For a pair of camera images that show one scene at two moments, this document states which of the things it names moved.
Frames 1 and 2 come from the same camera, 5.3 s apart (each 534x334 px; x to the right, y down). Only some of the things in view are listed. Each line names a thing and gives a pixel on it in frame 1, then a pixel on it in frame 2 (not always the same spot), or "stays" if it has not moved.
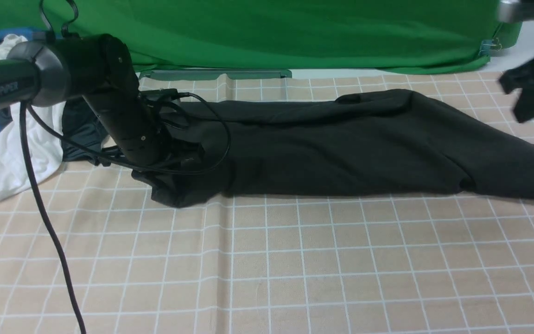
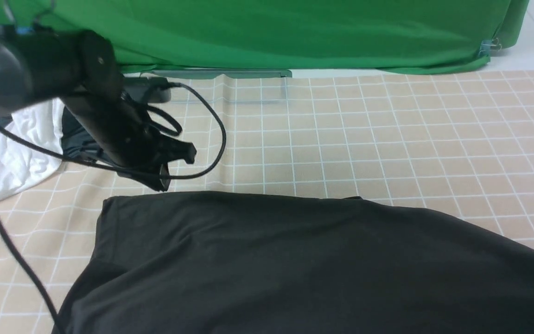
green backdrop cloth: (338, 35) stays
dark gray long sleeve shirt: (379, 142) -> (258, 262)
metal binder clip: (486, 45) stays
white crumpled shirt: (4, 164) stays
